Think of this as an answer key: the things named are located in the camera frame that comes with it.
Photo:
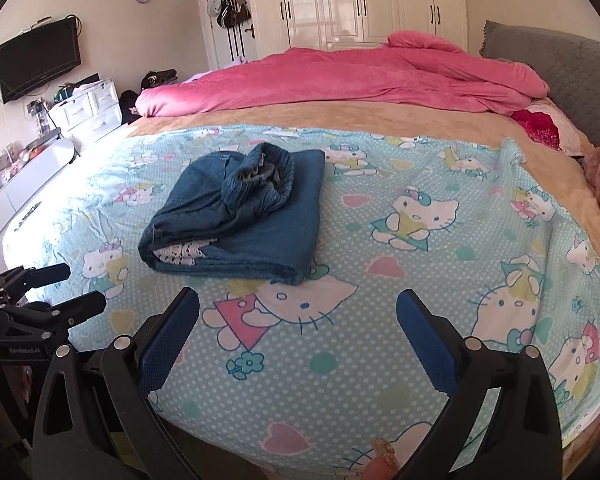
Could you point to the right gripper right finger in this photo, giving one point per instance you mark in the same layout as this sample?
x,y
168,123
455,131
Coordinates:
x,y
523,438

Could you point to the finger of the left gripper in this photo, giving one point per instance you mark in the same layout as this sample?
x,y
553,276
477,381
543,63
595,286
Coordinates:
x,y
41,323
15,283

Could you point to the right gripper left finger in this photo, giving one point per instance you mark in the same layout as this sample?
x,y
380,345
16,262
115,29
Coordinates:
x,y
94,419

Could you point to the blue denim pants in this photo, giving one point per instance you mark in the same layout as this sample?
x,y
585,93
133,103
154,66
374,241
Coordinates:
x,y
254,216

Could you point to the white bedroom door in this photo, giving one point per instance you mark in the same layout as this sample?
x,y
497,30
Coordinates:
x,y
216,42

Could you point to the right hand with painted nails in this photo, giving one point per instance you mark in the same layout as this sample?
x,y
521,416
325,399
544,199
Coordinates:
x,y
384,466

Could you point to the white curved tv stand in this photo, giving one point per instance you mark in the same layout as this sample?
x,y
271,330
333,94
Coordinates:
x,y
15,193

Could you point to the white drawer chest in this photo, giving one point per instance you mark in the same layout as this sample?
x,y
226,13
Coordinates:
x,y
92,112

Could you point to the Hello Kitty bed sheet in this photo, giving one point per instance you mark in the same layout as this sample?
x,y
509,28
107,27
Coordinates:
x,y
300,379

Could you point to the tan plush blanket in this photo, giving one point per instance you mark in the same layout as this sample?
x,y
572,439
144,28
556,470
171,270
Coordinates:
x,y
557,173

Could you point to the red patterned pillow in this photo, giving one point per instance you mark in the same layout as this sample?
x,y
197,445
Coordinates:
x,y
545,123

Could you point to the hanging bags on door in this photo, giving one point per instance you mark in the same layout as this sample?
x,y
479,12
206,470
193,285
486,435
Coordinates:
x,y
230,15

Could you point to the grey quilted headboard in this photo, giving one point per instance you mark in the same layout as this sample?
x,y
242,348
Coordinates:
x,y
570,64

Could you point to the pink duvet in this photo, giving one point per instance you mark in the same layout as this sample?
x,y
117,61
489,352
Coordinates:
x,y
410,68

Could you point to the black wall television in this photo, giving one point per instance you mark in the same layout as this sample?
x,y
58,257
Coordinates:
x,y
38,56

